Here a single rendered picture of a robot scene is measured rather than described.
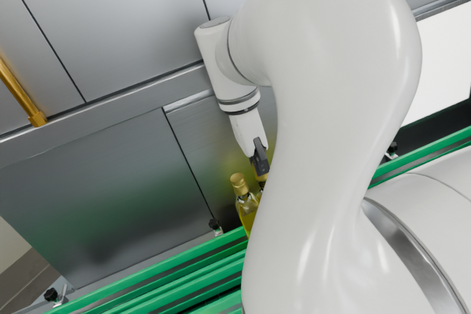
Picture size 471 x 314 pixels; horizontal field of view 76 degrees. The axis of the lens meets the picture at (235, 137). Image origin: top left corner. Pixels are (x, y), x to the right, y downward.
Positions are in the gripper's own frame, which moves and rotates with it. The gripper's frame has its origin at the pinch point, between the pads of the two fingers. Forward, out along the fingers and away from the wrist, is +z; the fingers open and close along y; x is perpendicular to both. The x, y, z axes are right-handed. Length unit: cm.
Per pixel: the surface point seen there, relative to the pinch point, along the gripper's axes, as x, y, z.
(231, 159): -4.6, -12.2, 5.2
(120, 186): -34.1, -15.5, 1.6
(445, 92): 64, -12, 13
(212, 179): -11.6, -12.3, 9.0
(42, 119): -39.3, -13.4, -22.6
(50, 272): -166, -146, 135
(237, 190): -6.8, 1.0, 4.6
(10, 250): -176, -148, 101
